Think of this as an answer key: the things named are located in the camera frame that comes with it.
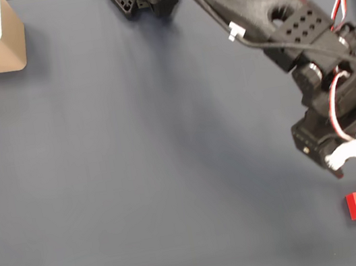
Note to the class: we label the grey table mat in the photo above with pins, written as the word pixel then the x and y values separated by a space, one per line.
pixel 138 180

